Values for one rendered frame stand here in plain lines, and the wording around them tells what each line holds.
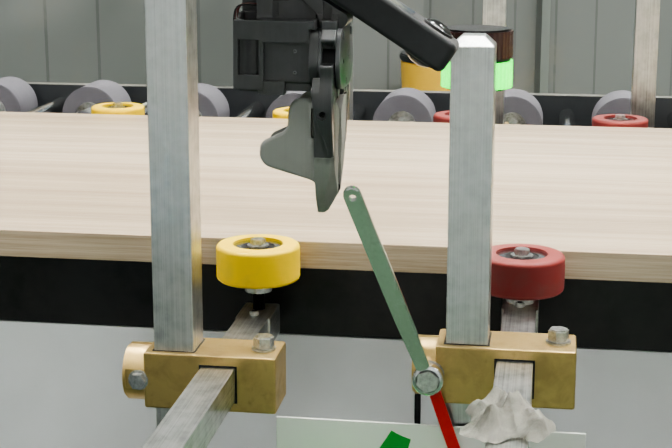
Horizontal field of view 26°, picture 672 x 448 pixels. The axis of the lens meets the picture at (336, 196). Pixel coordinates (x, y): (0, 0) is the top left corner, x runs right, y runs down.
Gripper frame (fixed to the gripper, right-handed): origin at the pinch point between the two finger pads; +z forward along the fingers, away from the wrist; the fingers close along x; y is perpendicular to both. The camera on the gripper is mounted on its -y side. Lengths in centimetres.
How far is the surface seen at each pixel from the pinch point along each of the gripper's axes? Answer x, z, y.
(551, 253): -22.9, 9.7, -17.2
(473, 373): -5.3, 15.7, -11.1
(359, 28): -454, 34, 57
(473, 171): -6.0, -1.1, -10.5
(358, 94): -167, 17, 20
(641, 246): -29.4, 10.3, -25.7
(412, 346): -2.9, 12.9, -6.2
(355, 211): 0.5, 1.1, -1.8
